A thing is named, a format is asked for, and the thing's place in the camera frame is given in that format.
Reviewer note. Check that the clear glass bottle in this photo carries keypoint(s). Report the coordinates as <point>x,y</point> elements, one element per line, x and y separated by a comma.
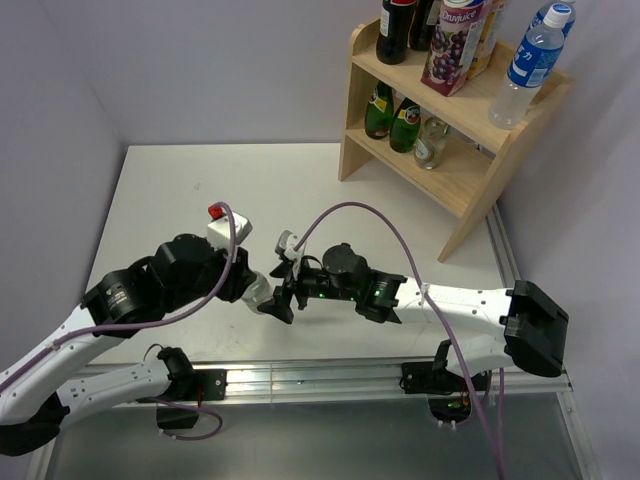
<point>257,293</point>
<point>430,143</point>

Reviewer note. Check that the green glass bottle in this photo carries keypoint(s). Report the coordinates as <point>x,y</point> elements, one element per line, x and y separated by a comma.
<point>405,126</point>
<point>379,112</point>

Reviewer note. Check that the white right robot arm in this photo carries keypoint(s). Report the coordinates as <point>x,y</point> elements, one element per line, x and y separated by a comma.
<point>521,326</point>

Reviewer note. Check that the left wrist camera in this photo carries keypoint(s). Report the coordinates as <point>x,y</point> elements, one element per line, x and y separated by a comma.
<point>219,233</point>

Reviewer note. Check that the cola glass bottle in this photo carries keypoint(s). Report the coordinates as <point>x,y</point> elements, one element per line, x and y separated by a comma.
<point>395,22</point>
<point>426,17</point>

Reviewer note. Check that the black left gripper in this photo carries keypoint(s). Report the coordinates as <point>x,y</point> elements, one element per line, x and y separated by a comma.
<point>239,278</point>

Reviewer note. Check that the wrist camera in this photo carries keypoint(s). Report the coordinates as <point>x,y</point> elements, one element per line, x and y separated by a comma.
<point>219,233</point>
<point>290,250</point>

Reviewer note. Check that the aluminium mounting rail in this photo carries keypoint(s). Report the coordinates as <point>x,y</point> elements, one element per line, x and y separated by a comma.
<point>326,377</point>

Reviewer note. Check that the wooden shelf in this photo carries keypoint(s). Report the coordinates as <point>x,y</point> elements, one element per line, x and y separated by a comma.
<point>479,160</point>

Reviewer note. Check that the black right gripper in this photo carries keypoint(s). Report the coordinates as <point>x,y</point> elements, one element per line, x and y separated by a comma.
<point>279,305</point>

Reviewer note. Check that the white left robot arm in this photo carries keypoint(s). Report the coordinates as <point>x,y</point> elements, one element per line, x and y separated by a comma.
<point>40,395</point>

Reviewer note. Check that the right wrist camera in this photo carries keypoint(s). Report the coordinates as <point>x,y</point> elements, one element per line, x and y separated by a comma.
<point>290,250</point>

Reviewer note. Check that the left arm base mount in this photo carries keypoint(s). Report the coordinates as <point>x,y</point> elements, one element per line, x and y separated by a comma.
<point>183,406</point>

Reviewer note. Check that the orange juice carton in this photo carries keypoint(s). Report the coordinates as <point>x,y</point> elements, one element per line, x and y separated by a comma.
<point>488,38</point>

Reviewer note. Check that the purple juice carton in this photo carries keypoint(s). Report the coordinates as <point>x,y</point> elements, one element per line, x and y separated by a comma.
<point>454,43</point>

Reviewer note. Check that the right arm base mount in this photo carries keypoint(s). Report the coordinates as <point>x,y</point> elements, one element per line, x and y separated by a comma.
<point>447,394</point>

